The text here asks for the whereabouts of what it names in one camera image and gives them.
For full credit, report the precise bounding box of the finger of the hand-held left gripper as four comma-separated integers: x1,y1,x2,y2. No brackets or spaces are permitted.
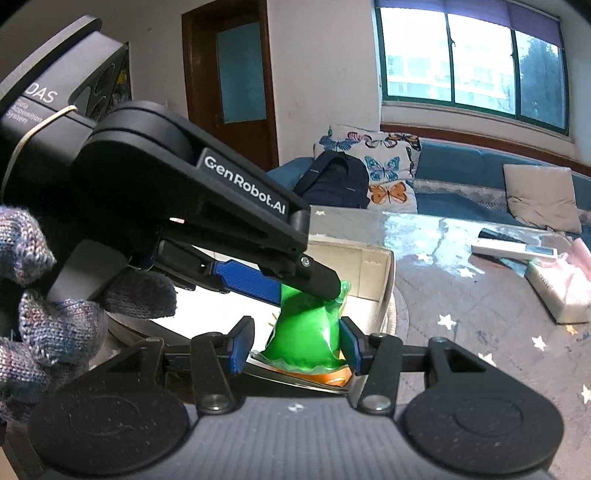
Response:
154,239,298,309
256,251,343,302

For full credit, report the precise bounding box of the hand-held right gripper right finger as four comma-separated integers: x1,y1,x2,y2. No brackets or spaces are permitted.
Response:
339,318,506,412

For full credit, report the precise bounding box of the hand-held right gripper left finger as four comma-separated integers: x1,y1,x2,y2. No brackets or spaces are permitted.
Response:
90,316,256,412

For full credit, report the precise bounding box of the orange packet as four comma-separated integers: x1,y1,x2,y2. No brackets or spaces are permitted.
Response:
311,364,354,389

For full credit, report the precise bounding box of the cardboard box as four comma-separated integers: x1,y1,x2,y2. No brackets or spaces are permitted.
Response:
105,231,399,398

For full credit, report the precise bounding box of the green packet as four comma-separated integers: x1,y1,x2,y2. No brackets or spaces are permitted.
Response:
252,278,354,376

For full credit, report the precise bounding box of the person's left hand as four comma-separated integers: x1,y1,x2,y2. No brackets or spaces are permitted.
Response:
0,207,179,424

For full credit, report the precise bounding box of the black backpack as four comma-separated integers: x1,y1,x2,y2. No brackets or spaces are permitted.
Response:
293,151,371,209

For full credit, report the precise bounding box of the grey star print tablecloth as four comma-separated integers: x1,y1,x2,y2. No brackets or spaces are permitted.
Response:
308,205,591,480

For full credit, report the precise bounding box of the yellow rubber band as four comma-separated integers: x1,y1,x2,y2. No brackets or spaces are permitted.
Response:
0,104,79,197

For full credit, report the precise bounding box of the brown wooden door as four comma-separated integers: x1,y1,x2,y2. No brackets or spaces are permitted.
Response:
181,0,281,172

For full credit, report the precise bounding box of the butterfly print pillow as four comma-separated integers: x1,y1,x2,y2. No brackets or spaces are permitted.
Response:
313,124,423,214

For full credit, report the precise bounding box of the blue sofa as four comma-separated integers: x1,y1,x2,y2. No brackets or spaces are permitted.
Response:
267,137,591,241

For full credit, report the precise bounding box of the white remote control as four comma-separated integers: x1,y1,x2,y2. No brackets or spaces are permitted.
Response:
470,239,560,260

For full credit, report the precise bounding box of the pink soft tissue pack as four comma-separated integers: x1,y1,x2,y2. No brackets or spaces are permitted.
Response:
525,239,591,325

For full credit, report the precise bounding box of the grey cushion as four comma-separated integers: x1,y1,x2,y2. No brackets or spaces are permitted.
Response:
502,163,583,234

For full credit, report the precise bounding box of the green framed window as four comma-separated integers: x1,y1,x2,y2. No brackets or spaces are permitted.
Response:
373,0,572,136

